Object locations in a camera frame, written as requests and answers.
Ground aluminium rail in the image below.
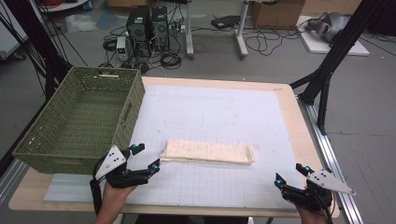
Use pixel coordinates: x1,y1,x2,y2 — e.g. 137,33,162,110
296,95,365,224
0,158,31,202

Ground white floor board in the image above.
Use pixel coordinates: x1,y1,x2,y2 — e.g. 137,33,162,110
296,15,372,58

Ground white cabinet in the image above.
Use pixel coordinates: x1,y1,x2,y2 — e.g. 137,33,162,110
0,0,30,61

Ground grey bench power supply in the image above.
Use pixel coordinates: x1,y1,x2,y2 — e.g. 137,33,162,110
115,35,131,63

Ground green woven basket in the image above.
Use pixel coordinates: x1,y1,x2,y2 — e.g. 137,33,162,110
11,65,147,175

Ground white grid mat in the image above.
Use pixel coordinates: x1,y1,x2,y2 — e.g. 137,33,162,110
43,84,305,210

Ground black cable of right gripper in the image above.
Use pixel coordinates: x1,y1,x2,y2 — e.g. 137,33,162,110
320,190,336,224

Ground clear plastic bag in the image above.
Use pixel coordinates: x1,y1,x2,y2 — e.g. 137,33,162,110
64,13,98,34

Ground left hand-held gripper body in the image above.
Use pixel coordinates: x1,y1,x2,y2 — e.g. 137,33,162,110
93,144,151,189

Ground person's left hand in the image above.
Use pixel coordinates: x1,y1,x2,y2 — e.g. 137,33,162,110
102,181,138,207

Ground grey machine part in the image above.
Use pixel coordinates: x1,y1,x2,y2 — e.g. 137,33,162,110
305,11,352,44

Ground person's right hand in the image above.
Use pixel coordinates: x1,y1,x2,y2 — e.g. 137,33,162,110
294,204,332,224

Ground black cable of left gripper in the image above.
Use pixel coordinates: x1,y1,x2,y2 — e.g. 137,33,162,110
89,178,104,217

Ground cream towel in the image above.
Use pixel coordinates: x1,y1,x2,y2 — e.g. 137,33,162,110
160,138,257,166

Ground black computer tower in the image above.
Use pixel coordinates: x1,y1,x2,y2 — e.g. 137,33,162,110
150,6,171,52
125,5,152,59

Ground person's dark trousers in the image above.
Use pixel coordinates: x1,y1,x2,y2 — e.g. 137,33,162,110
134,215,250,224

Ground white power strip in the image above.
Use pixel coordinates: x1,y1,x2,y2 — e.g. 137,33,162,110
169,23,188,35

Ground coiled black cable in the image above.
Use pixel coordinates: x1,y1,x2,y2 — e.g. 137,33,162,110
159,51,183,71

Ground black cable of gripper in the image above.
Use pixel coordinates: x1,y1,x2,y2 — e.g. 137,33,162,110
89,178,104,217
320,190,336,224

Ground flat black device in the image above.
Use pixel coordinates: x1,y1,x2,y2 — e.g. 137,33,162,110
210,14,241,31

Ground white desk leg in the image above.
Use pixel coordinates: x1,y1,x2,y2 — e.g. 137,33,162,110
184,0,196,61
234,0,250,59

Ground black metal frame stand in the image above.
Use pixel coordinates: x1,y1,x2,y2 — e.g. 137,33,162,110
2,0,75,102
289,0,389,136

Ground large cardboard box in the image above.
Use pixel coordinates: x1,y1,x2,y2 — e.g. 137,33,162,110
249,0,306,31

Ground loose black floor cables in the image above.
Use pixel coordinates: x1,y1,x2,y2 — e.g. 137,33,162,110
244,27,304,58

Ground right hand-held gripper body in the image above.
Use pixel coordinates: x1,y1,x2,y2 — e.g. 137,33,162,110
280,168,357,213

